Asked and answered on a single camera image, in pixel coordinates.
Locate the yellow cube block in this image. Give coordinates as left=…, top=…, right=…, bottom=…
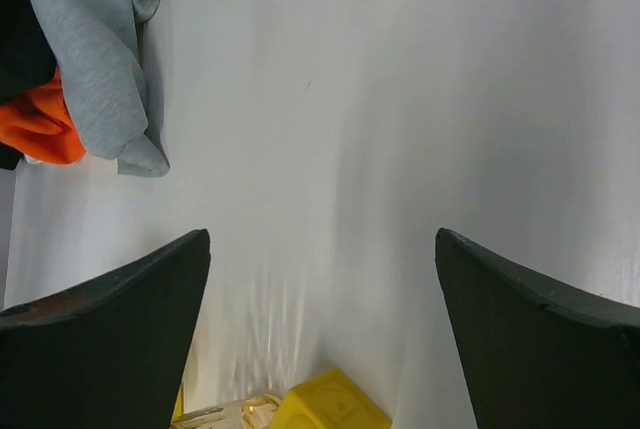
left=269, top=367, right=392, bottom=429

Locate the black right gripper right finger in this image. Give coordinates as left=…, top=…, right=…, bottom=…
left=435, top=228, right=639, bottom=428

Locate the black cloth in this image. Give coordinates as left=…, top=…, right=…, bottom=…
left=0, top=0, right=57, bottom=171

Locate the grey cloth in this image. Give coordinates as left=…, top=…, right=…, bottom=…
left=30, top=0, right=169, bottom=178

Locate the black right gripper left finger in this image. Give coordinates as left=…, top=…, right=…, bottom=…
left=1, top=229, right=211, bottom=428

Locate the orange cloth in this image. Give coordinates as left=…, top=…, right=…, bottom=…
left=1, top=70, right=86, bottom=165

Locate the clear amber plastic cup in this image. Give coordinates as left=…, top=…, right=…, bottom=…
left=170, top=394, right=281, bottom=429

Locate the white cloth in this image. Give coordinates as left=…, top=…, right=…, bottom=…
left=24, top=154, right=42, bottom=165

